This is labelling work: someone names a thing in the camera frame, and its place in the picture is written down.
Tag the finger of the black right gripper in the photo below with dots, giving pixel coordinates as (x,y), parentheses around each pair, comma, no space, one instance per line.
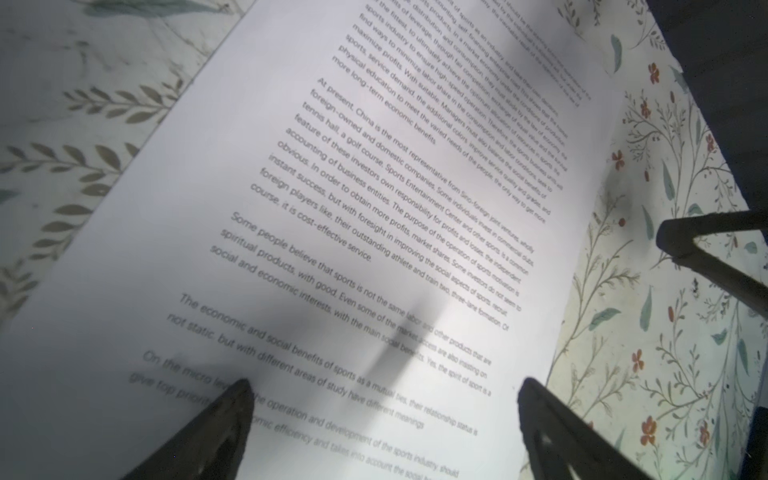
(675,237)

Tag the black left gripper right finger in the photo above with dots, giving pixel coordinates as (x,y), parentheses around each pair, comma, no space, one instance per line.
(562,446)

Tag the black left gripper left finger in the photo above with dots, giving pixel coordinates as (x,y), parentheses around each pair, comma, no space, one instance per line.
(211,446)

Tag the printed sheet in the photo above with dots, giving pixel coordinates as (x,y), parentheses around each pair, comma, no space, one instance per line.
(371,210)

